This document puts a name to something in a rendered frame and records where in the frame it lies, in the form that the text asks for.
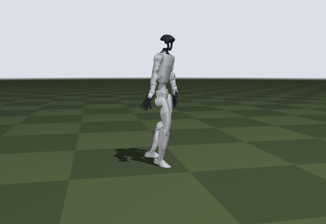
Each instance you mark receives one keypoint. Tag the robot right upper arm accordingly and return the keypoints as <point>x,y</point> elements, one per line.
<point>158,59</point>

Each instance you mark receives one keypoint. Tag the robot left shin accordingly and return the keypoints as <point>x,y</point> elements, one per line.
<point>155,141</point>

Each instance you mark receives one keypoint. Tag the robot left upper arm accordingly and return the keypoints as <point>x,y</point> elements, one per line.
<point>172,76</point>

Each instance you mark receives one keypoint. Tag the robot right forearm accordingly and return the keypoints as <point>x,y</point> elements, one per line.
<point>153,84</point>

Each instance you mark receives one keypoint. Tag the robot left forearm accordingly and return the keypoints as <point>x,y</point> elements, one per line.
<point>173,85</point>

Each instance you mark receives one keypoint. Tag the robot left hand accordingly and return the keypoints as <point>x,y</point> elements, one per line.
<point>175,99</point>

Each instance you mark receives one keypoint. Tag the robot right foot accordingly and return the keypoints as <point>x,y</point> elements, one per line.
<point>161,163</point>

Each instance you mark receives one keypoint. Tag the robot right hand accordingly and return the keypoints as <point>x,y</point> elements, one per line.
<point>146,103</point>

